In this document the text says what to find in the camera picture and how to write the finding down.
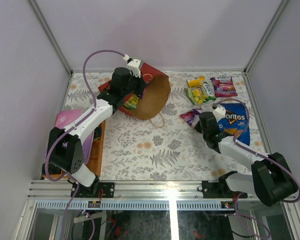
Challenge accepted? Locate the purple candy bag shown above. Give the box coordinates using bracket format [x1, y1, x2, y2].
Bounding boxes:
[180, 108, 203, 128]
[210, 77, 238, 98]

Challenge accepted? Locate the blue silver chips bag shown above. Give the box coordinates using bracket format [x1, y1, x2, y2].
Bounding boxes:
[218, 103, 250, 146]

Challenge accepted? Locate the red paper bag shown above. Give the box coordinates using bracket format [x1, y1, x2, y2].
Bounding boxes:
[96, 63, 171, 120]

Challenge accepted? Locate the yellow snack bag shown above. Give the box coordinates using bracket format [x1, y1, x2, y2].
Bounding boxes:
[186, 76, 205, 88]

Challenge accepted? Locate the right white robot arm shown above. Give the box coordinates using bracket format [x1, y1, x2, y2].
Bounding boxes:
[195, 110, 300, 207]

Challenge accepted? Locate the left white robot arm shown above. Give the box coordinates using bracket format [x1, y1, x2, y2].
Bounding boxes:
[45, 67, 147, 198]

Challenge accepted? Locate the yellow green candy bag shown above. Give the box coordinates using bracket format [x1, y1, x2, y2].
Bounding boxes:
[123, 94, 139, 110]

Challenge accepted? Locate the purple pink cloth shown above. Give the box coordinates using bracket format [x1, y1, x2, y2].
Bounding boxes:
[55, 108, 94, 164]

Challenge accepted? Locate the wooden tray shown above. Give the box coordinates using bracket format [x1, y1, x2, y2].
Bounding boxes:
[48, 121, 106, 179]

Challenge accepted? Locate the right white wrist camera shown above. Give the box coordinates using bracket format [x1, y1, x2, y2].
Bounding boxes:
[212, 105, 226, 122]

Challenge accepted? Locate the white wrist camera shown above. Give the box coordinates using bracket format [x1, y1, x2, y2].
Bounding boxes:
[123, 54, 143, 78]
[212, 105, 226, 122]

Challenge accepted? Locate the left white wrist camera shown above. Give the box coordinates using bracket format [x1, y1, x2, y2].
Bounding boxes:
[123, 54, 143, 78]

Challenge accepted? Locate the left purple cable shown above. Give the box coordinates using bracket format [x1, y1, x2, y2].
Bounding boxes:
[45, 49, 130, 240]

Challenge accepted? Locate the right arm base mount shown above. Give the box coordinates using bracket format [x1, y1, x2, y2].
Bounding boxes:
[201, 181, 241, 199]

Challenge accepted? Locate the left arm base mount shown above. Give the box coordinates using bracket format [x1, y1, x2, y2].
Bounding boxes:
[74, 182, 115, 199]

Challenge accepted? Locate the aluminium front rail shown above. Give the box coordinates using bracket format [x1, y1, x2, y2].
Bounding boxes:
[27, 180, 297, 201]

